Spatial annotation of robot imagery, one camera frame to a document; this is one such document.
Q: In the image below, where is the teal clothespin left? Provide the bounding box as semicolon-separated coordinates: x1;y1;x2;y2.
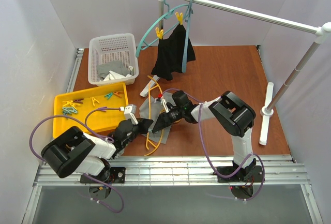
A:
62;107;78;116

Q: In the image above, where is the white laundry basket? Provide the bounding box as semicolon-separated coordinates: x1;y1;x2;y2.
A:
88;33;139;86

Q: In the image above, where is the yellow hanger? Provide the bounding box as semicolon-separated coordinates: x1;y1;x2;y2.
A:
144;76;164;156

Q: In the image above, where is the teal hanger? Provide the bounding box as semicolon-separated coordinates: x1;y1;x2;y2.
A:
136;0;193;58

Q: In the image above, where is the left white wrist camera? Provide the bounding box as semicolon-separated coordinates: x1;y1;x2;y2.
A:
119;104;138;125

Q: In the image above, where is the white clothes rack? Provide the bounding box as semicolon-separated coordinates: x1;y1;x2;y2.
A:
149;0;330;153

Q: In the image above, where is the black underwear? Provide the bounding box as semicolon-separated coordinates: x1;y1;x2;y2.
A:
151;25;186;81

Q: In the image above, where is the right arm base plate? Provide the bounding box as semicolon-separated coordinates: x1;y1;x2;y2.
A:
216;166;267;183

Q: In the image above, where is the dark grey cloth in basket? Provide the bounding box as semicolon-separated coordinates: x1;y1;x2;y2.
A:
97;61;125;76

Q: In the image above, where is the teal clothespin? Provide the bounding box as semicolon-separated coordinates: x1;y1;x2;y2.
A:
62;107;78;116
105;92;114;100

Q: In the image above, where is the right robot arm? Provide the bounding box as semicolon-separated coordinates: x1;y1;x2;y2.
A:
152;90;256;178

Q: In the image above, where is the white cloth in basket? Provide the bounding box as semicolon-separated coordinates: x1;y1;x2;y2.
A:
99;66;134;81

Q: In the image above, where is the aluminium rail frame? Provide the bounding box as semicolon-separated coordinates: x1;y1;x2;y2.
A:
23;59;328;223

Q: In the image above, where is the orange clothespin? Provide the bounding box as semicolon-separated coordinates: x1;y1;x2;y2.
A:
113;91;124;98

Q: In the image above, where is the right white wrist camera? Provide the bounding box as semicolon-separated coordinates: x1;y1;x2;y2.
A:
155;93;169;113

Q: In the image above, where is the grey underwear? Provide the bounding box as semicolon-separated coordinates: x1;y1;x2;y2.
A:
139;92;174;144

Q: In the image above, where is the yellow clothespin left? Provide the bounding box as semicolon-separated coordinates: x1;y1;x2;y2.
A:
155;27;164;39

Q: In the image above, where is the yellow clothespin in tray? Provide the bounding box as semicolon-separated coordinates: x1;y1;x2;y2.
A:
92;97;100;107

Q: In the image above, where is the yellow tray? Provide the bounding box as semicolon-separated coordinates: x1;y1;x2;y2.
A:
53;83;128;138

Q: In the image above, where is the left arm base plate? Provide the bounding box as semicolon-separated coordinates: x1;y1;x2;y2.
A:
80;167;126;184

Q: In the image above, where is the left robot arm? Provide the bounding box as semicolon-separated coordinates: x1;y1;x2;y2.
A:
41;118;153;178

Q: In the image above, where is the grey-blue hanger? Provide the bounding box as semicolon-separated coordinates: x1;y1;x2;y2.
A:
182;0;193;73

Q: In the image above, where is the yellow clothespin right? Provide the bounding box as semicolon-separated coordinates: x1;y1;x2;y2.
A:
175;12;184;25

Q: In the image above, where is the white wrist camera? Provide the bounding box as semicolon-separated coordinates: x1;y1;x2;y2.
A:
155;93;169;113
119;104;138;125

